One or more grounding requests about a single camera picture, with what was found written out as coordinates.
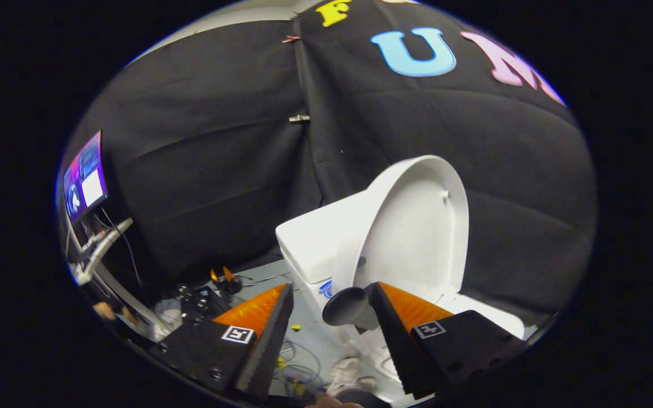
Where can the person's white shoe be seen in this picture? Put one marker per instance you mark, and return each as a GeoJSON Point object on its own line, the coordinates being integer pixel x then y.
{"type": "Point", "coordinates": [348, 374]}

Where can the black backdrop cloth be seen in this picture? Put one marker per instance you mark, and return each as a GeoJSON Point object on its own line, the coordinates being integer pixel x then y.
{"type": "Point", "coordinates": [219, 170]}

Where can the grey metal stand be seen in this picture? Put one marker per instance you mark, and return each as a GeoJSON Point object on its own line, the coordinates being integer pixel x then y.
{"type": "Point", "coordinates": [100, 249]}

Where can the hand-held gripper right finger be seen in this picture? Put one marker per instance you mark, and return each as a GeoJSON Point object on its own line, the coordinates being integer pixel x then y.
{"type": "Point", "coordinates": [400, 345]}

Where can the white toilet lid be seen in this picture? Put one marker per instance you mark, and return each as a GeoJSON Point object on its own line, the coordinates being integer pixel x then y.
{"type": "Point", "coordinates": [417, 226]}

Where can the computer monitor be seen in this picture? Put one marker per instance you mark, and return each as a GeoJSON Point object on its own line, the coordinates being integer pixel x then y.
{"type": "Point", "coordinates": [85, 178]}

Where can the black orange gripper device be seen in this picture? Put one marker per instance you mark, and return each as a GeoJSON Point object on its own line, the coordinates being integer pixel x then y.
{"type": "Point", "coordinates": [207, 297]}

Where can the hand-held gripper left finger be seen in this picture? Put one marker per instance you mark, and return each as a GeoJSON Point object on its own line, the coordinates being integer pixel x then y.
{"type": "Point", "coordinates": [272, 345]}

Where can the white toilet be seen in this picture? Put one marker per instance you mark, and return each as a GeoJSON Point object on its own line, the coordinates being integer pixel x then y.
{"type": "Point", "coordinates": [309, 238]}

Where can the metal binder clip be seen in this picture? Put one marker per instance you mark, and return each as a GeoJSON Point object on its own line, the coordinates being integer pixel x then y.
{"type": "Point", "coordinates": [299, 118]}

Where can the orange clip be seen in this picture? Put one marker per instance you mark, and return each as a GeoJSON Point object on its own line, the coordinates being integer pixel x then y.
{"type": "Point", "coordinates": [291, 39]}

